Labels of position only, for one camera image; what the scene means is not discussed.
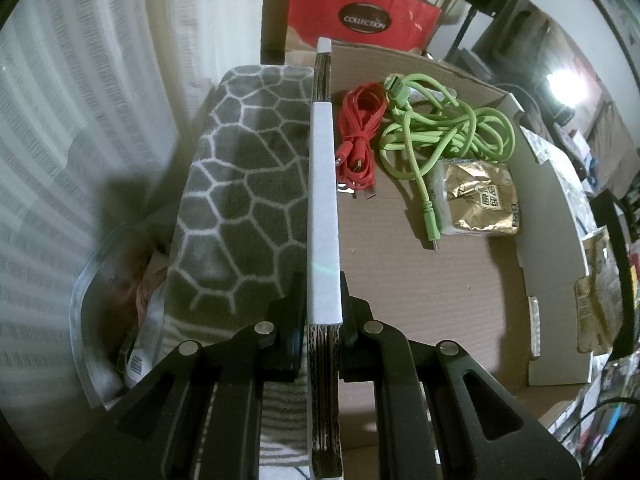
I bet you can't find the clear plastic bin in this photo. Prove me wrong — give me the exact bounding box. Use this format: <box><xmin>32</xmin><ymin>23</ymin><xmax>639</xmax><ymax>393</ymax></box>
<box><xmin>70</xmin><ymin>220</ymin><xmax>176</xmax><ymax>411</ymax></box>

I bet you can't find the red Collection gift bag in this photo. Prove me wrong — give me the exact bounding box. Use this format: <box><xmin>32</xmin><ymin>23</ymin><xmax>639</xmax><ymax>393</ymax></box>
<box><xmin>285</xmin><ymin>0</ymin><xmax>443</xmax><ymax>56</ymax></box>

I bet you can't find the white curtain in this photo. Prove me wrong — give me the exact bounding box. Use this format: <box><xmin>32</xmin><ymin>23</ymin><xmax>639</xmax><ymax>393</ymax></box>
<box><xmin>0</xmin><ymin>0</ymin><xmax>266</xmax><ymax>461</ymax></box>

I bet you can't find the red cable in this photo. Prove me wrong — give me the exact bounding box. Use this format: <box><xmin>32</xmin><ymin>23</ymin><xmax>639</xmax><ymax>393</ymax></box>
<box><xmin>336</xmin><ymin>82</ymin><xmax>388</xmax><ymax>203</ymax></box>

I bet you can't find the grey stone-pattern blanket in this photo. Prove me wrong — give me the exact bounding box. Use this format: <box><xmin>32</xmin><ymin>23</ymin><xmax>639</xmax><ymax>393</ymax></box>
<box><xmin>100</xmin><ymin>62</ymin><xmax>601</xmax><ymax>480</ymax></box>

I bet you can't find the large gold packet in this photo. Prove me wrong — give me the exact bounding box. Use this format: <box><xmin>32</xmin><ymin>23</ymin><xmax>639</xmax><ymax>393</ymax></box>
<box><xmin>572</xmin><ymin>225</ymin><xmax>626</xmax><ymax>356</ymax></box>

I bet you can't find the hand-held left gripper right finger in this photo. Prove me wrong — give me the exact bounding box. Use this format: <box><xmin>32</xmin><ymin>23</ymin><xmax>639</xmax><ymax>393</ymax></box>
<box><xmin>340</xmin><ymin>271</ymin><xmax>583</xmax><ymax>480</ymax></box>

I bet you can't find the green braided cable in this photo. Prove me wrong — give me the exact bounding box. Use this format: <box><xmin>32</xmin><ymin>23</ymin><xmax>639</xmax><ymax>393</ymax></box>
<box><xmin>378</xmin><ymin>72</ymin><xmax>517</xmax><ymax>251</ymax></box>

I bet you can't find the brown sofa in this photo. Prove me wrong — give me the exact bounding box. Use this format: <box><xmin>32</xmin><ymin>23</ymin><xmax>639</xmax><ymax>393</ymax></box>
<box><xmin>472</xmin><ymin>0</ymin><xmax>640</xmax><ymax>201</ymax></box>

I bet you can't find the cardboard box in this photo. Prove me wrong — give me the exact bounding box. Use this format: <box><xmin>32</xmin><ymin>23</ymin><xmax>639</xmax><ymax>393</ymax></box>
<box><xmin>307</xmin><ymin>37</ymin><xmax>596</xmax><ymax>480</ymax></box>

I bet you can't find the bright lamp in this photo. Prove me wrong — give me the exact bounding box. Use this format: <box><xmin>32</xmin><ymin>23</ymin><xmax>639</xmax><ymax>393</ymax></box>
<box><xmin>545</xmin><ymin>67</ymin><xmax>576</xmax><ymax>111</ymax></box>

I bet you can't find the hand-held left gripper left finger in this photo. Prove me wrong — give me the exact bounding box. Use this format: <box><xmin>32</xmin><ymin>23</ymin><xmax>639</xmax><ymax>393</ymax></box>
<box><xmin>52</xmin><ymin>270</ymin><xmax>308</xmax><ymax>480</ymax></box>

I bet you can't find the small gold packet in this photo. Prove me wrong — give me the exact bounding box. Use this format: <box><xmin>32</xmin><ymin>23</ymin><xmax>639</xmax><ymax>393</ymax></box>
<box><xmin>432</xmin><ymin>157</ymin><xmax>521</xmax><ymax>238</ymax></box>

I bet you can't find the black speaker stand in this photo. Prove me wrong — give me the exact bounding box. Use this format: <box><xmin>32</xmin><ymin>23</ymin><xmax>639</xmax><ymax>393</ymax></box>
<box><xmin>442</xmin><ymin>7</ymin><xmax>476</xmax><ymax>63</ymax></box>

